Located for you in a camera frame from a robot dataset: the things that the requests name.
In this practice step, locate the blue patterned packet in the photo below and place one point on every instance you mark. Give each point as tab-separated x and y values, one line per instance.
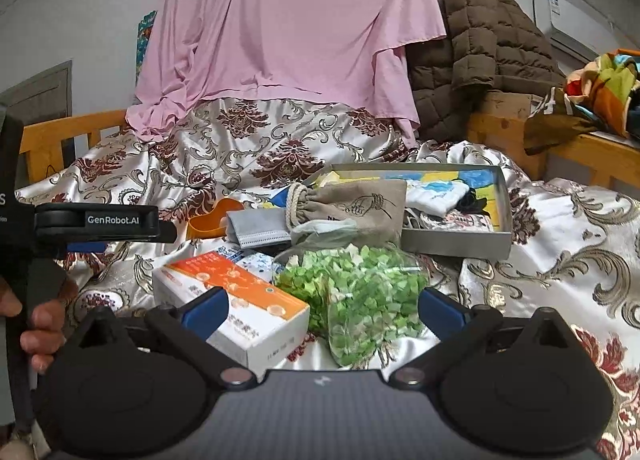
255	265

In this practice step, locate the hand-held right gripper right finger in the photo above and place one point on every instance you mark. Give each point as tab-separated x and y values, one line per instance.
442	312

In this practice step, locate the pink cloth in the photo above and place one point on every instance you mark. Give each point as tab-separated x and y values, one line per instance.
300	15

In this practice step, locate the grey door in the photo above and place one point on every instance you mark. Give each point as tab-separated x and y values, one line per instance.
40	95

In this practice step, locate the wooden bed frame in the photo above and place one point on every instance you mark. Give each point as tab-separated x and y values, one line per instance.
500	140

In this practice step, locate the orange heart-shaped container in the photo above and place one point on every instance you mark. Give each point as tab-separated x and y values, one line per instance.
207	225

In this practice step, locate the brown quilted jacket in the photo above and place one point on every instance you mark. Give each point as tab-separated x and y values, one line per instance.
475	50

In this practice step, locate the white air conditioner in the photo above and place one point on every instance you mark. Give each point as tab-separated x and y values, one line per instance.
575	25

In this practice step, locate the grey shallow box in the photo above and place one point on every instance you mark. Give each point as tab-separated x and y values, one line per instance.
450	242

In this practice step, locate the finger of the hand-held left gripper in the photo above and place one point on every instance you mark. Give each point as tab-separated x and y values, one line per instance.
85	246

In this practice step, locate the olive cloth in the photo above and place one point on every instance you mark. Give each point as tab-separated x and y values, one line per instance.
555	128

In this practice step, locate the orange and white carton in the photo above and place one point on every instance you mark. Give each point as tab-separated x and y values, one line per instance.
260	335

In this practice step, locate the bag of green paper pieces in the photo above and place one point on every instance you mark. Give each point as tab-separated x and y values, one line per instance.
360	300

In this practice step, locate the grey face mask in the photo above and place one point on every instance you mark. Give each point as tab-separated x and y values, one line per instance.
255	230

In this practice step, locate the floral satin blanket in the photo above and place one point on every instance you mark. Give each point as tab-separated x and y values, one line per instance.
575	240

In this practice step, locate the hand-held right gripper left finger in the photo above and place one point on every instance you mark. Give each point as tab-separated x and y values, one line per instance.
205	311

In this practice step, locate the person's left hand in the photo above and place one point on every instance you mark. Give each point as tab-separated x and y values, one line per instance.
45	335

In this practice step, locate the white cloth with blue print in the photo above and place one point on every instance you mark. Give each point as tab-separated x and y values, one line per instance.
435	197

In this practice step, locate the colourful clothes pile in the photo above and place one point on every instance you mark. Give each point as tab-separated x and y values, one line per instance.
605	85

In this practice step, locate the cardboard box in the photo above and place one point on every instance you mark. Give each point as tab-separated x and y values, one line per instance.
505	103

